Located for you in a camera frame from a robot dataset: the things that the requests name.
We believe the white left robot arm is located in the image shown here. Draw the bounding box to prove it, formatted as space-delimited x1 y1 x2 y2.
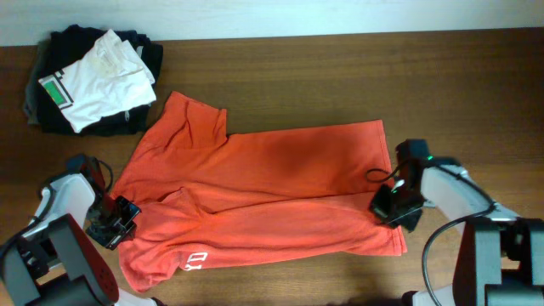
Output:
1 173 160 306

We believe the folded white t-shirt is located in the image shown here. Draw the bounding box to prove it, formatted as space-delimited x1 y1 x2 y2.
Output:
38 30 159 134

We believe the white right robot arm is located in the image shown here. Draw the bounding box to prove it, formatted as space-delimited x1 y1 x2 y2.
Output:
370 158 543 306

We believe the orange-red t-shirt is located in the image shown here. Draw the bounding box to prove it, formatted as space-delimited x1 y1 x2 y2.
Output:
112 92 407 292

